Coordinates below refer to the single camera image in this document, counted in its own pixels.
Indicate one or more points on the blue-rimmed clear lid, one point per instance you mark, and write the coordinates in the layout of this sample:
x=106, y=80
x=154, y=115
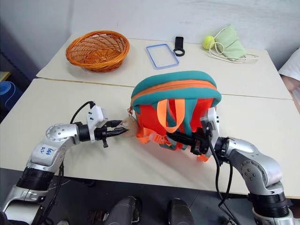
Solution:
x=152, y=57

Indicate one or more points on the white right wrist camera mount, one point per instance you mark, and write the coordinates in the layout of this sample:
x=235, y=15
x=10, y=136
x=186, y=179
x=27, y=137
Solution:
x=212, y=122

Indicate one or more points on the orange and teal backpack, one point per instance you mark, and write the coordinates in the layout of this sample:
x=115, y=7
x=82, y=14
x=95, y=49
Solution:
x=150, y=112

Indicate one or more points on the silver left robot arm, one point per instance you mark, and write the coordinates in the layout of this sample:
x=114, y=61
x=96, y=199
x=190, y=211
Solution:
x=61, y=132

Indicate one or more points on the orange wicker basket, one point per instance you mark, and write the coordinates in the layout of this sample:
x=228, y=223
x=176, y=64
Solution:
x=98, y=50

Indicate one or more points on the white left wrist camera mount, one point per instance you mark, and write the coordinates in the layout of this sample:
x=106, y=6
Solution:
x=96, y=116

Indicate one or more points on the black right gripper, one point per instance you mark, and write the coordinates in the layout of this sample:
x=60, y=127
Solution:
x=199, y=143

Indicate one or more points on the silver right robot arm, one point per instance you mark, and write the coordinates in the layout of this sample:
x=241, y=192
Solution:
x=255, y=161

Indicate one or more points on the beige zipper pull charm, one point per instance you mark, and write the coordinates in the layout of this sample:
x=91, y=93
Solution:
x=131, y=127

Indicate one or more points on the yellow tennis ball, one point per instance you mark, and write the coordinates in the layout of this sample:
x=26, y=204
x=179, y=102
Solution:
x=208, y=42

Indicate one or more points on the dark rounded shape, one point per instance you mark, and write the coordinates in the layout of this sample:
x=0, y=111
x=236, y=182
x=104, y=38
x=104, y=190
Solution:
x=125, y=211
x=180, y=212

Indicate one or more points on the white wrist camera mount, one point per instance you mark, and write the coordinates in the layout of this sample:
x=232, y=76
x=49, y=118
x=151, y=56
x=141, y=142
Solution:
x=212, y=122
x=96, y=116

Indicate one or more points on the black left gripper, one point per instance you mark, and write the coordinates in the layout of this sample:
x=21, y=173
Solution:
x=102, y=134

